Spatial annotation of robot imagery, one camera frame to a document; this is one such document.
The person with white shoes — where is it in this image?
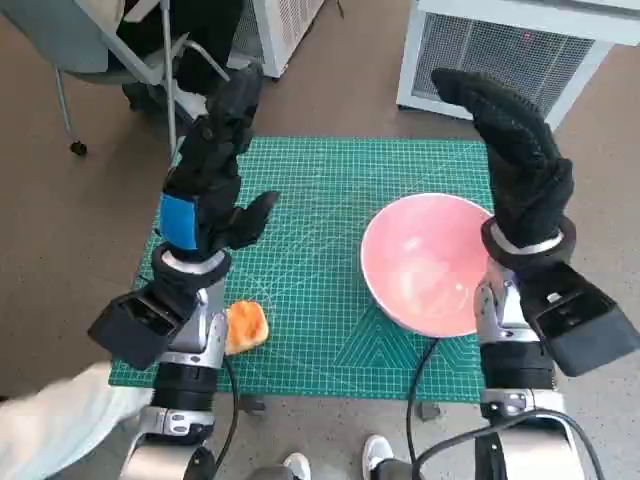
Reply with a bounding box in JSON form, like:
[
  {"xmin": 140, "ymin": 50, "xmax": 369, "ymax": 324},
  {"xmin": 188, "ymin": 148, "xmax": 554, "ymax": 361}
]
[{"xmin": 247, "ymin": 433, "xmax": 416, "ymax": 480}]

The large white mesh cabinet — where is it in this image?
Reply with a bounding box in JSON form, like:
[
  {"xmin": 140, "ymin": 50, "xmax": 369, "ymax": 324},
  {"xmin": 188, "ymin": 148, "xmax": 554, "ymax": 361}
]
[{"xmin": 396, "ymin": 0, "xmax": 640, "ymax": 124}]

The grey office chair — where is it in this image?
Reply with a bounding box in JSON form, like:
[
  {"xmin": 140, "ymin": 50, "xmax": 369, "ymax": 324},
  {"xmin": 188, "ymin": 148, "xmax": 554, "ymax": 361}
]
[{"xmin": 0, "ymin": 0, "xmax": 236, "ymax": 171}]

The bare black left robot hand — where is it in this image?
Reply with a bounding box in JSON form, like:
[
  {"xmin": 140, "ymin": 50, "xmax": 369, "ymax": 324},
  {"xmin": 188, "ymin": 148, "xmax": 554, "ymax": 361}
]
[{"xmin": 158, "ymin": 67, "xmax": 281, "ymax": 261}]

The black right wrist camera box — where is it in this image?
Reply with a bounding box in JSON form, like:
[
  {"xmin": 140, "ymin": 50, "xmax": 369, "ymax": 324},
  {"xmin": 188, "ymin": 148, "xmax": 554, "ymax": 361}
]
[{"xmin": 519, "ymin": 259, "xmax": 640, "ymax": 379}]

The pink bowl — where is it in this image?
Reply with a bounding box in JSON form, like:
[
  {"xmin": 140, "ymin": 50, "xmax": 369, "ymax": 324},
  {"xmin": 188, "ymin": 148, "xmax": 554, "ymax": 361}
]
[{"xmin": 360, "ymin": 192, "xmax": 496, "ymax": 337}]

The orange striped toy bread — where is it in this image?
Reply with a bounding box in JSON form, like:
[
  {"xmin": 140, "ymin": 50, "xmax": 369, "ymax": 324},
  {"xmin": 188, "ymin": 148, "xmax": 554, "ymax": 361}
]
[{"xmin": 224, "ymin": 299, "xmax": 270, "ymax": 357}]

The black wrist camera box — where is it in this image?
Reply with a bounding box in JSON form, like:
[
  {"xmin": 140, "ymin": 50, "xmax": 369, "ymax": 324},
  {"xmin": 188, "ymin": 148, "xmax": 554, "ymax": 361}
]
[
  {"xmin": 87, "ymin": 287, "xmax": 194, "ymax": 371},
  {"xmin": 519, "ymin": 259, "xmax": 640, "ymax": 379}
]

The black looped right arm cable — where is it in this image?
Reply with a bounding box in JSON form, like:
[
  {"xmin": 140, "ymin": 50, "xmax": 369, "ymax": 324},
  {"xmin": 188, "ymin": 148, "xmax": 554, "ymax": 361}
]
[{"xmin": 412, "ymin": 408, "xmax": 601, "ymax": 480}]

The person in white clothing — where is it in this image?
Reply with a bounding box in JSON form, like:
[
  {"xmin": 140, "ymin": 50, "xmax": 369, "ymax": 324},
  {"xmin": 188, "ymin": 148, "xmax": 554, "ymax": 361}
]
[{"xmin": 0, "ymin": 359, "xmax": 154, "ymax": 480}]

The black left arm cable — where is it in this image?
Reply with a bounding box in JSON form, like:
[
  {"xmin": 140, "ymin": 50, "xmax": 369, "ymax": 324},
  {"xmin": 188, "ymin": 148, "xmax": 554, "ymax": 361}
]
[{"xmin": 214, "ymin": 357, "xmax": 242, "ymax": 466}]

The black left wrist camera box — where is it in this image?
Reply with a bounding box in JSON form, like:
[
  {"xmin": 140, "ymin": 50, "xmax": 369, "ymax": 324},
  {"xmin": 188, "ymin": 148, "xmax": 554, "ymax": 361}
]
[{"xmin": 87, "ymin": 287, "xmax": 194, "ymax": 371}]

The black hanging right arm cable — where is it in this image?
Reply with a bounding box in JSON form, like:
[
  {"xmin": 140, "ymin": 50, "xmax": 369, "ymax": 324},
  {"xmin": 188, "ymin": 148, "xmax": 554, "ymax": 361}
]
[{"xmin": 405, "ymin": 335, "xmax": 441, "ymax": 480}]

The small white mesh cabinet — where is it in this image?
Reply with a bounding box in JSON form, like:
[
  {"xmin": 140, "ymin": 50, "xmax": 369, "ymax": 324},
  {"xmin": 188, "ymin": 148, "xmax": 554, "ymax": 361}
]
[{"xmin": 227, "ymin": 0, "xmax": 326, "ymax": 79}]

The seated person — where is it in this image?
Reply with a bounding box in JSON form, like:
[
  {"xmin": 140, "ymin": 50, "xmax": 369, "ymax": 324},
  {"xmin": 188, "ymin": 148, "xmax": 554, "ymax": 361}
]
[{"xmin": 107, "ymin": 0, "xmax": 251, "ymax": 121}]

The green cutting mat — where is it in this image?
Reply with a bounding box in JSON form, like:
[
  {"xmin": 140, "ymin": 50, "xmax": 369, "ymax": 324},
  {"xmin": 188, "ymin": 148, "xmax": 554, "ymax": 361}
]
[{"xmin": 108, "ymin": 137, "xmax": 494, "ymax": 404}]

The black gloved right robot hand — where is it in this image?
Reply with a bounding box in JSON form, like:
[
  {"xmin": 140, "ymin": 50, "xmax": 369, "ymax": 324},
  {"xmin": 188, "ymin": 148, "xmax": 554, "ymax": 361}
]
[{"xmin": 430, "ymin": 67, "xmax": 575, "ymax": 250}]

